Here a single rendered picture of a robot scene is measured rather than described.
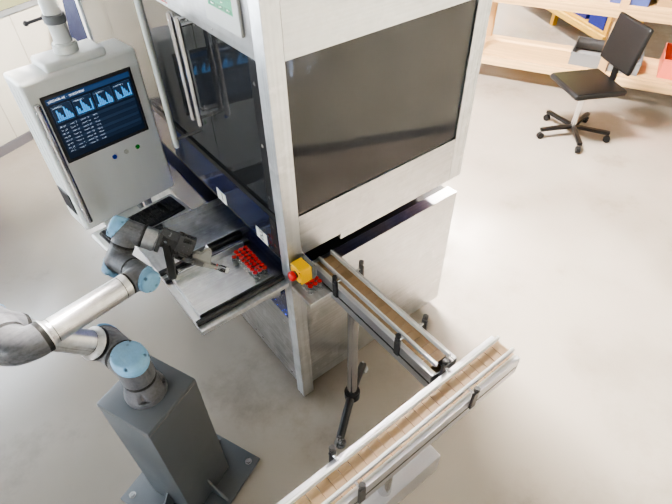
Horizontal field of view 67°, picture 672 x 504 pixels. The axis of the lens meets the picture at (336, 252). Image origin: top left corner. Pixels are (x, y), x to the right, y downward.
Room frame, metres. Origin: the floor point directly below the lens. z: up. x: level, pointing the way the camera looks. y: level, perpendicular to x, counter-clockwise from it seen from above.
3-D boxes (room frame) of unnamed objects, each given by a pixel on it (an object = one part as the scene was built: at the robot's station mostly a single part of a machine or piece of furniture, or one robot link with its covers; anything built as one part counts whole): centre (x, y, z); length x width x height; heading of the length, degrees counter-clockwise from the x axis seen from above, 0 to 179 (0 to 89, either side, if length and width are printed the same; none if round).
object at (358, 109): (1.71, -0.20, 1.51); 0.85 x 0.01 x 0.59; 127
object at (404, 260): (2.53, 0.42, 0.44); 2.06 x 1.00 x 0.88; 37
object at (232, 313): (1.60, 0.54, 0.87); 0.70 x 0.48 x 0.02; 37
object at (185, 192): (2.25, 0.82, 0.73); 1.98 x 0.01 x 0.25; 37
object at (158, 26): (2.00, 0.62, 1.51); 0.47 x 0.01 x 0.59; 37
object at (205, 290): (1.44, 0.47, 0.90); 0.34 x 0.26 x 0.04; 127
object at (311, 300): (1.39, 0.09, 0.87); 0.14 x 0.13 x 0.02; 127
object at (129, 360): (0.99, 0.71, 0.96); 0.13 x 0.12 x 0.14; 52
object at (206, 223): (1.78, 0.58, 0.90); 0.34 x 0.26 x 0.04; 127
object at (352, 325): (1.36, -0.07, 0.46); 0.09 x 0.09 x 0.77; 37
